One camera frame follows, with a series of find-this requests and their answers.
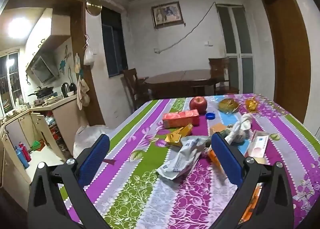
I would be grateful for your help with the orange snack packet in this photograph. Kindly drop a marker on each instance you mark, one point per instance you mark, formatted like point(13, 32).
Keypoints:
point(213, 156)

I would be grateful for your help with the dark window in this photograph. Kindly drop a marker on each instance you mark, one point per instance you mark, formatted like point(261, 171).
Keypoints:
point(113, 43)

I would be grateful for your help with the dark red paper scrap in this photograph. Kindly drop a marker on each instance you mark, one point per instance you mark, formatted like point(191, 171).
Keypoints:
point(110, 161)

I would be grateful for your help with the blue bottle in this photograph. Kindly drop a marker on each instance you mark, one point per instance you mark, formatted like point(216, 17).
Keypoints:
point(22, 157)

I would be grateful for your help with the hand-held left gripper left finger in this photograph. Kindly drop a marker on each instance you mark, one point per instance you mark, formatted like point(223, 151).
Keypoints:
point(96, 158)

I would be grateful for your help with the red bottle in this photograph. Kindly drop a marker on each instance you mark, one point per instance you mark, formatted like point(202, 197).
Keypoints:
point(26, 152)

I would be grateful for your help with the framed wall picture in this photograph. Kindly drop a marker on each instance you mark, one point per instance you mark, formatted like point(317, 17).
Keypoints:
point(167, 14)

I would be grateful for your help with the wooden dining table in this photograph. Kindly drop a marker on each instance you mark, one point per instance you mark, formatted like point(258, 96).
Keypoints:
point(180, 78)

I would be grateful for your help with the white packet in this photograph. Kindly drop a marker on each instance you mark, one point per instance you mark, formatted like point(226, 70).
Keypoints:
point(258, 143)

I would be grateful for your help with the green dustpan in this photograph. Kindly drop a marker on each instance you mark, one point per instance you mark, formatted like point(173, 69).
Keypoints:
point(37, 145)

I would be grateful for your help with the white glass door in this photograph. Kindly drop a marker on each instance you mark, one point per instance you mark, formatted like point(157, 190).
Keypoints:
point(235, 51)

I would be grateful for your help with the range hood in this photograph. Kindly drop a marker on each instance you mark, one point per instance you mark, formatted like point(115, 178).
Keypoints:
point(43, 68)

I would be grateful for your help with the red apple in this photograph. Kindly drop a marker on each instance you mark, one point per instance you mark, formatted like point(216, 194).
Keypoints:
point(198, 103)

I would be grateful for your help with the kitchen cabinet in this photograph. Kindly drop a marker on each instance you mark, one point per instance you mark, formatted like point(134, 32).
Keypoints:
point(65, 118)

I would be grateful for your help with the steel kettle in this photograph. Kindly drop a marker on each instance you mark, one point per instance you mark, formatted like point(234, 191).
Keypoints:
point(65, 90)

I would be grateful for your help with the gas stove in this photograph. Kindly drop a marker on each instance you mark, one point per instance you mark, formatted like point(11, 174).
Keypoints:
point(48, 100)

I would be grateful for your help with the black wok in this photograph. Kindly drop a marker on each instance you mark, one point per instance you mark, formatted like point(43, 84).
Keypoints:
point(43, 91)

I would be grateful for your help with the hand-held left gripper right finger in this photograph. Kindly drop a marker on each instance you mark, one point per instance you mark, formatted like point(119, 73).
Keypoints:
point(226, 158)

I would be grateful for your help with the ceiling lamp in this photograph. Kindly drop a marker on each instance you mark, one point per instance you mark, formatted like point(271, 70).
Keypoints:
point(18, 26)

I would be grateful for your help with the kitchen window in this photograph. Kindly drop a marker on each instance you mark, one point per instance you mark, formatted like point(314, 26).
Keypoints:
point(10, 81)

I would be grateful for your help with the blue bottle cap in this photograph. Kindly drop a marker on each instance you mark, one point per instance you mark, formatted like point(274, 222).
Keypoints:
point(210, 115)

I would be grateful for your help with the large white plastic bag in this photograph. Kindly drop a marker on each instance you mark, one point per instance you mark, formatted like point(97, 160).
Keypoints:
point(86, 136)

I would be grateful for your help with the wooden door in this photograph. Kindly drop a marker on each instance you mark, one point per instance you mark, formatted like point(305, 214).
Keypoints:
point(285, 51)

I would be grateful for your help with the wooden chair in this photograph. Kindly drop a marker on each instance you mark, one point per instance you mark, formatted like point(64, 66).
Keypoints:
point(131, 86)
point(218, 68)

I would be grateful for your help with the clear wrapped pastry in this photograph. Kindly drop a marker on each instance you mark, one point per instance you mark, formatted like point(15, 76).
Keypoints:
point(228, 105)

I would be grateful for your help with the knotted white cloth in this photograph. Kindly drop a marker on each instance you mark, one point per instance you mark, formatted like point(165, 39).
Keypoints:
point(246, 120)

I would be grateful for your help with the round gold wall clock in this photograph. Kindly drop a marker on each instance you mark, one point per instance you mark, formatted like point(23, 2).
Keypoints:
point(93, 5)

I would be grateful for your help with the hanging white plastic bag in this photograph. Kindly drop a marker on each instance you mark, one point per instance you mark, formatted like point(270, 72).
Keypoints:
point(88, 56)

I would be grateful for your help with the white plastic wrapper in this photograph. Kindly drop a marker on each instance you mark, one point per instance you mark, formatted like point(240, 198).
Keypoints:
point(180, 158)

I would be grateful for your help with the gold candy wrapper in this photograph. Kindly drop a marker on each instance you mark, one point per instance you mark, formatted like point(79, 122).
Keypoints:
point(251, 105)

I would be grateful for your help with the red carton box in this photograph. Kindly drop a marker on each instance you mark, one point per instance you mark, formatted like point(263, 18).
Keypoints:
point(181, 118)

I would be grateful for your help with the hanging cloth bags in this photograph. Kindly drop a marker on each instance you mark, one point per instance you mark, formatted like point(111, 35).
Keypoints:
point(82, 91)

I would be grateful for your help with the knotted grey cloth bundle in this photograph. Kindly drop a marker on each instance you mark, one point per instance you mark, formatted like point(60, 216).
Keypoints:
point(239, 136)

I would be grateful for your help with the gold foil packet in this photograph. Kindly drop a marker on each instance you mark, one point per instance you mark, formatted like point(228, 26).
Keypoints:
point(178, 135)

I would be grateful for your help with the striped floral tablecloth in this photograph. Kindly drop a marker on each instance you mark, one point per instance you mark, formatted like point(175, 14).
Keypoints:
point(140, 186)

